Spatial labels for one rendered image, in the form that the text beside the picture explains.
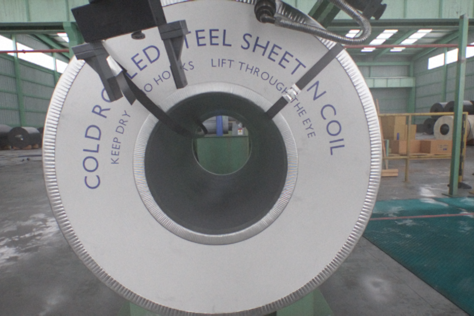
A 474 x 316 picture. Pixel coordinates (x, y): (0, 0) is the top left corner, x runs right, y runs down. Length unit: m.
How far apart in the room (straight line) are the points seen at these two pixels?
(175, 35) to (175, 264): 0.79
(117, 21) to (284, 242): 0.83
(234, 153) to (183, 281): 2.52
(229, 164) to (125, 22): 3.03
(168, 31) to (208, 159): 3.01
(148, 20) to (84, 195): 0.72
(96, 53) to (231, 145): 2.95
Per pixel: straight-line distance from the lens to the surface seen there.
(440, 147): 8.84
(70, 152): 1.04
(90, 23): 0.51
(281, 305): 1.12
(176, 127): 0.96
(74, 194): 1.06
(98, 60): 0.53
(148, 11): 0.46
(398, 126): 10.57
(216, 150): 3.40
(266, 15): 0.77
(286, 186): 0.94
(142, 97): 0.91
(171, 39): 0.47
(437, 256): 2.32
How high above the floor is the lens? 0.89
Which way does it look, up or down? 6 degrees down
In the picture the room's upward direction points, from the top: 1 degrees counter-clockwise
